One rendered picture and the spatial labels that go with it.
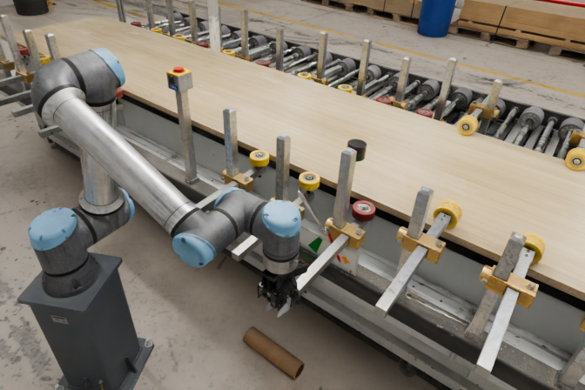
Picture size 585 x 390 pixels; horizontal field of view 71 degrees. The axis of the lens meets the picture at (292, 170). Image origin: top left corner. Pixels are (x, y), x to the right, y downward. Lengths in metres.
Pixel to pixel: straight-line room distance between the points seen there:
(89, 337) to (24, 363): 0.63
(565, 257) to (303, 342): 1.21
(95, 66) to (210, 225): 0.55
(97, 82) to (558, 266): 1.43
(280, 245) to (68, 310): 0.92
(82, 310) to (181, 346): 0.69
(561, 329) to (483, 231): 0.38
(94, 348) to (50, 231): 0.52
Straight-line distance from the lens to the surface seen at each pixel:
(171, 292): 2.40
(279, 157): 1.42
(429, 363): 2.03
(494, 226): 1.55
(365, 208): 1.46
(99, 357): 1.89
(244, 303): 2.30
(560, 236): 1.63
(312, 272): 1.28
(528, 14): 7.07
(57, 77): 1.18
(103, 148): 1.05
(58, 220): 1.59
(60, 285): 1.68
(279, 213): 0.95
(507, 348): 1.49
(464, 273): 1.60
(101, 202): 1.57
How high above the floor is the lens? 1.81
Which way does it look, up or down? 34 degrees down
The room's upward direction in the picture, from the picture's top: 3 degrees clockwise
